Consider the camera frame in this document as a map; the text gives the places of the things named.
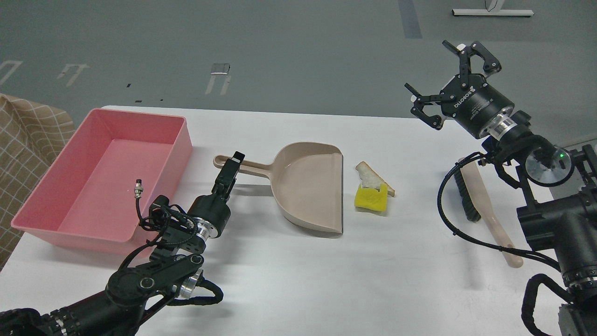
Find yellow sponge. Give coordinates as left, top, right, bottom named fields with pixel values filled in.
left=354, top=183, right=388, bottom=212

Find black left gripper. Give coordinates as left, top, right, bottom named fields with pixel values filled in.
left=188, top=151, right=245, bottom=238

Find pink plastic bin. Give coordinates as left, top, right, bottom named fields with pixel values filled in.
left=11, top=109, right=192, bottom=255

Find bread slice piece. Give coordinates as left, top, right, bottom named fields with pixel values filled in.
left=355, top=161, right=396, bottom=197

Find beige plastic dustpan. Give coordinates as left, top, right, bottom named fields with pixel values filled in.
left=239, top=142, right=343, bottom=235

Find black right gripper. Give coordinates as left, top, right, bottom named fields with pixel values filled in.
left=404, top=39, right=514, bottom=140

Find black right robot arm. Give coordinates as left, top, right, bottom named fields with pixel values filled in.
left=405, top=41, right=597, bottom=336

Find white table leg base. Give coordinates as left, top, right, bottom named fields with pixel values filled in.
left=451, top=0, right=535, bottom=18

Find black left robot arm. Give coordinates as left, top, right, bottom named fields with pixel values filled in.
left=1, top=152, right=244, bottom=336

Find beige hand brush black bristles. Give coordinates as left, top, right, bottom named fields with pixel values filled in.
left=454, top=162, right=515, bottom=248

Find beige checkered cloth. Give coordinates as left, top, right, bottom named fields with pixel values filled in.
left=0, top=94, right=75, bottom=267

